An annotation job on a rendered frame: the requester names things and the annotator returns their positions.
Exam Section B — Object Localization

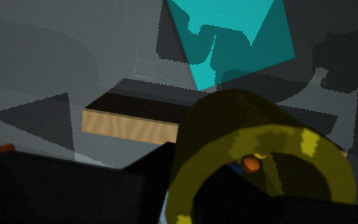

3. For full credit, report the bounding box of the yellow cup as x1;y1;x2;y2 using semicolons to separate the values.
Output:
164;88;357;224

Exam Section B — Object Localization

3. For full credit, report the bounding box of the yellow marble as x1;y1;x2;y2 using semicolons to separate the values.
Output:
253;151;271;158

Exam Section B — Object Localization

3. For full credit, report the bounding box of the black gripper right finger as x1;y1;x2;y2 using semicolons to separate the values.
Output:
193;164;358;224

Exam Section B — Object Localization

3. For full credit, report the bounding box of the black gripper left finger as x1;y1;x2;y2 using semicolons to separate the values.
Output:
0;142;175;224

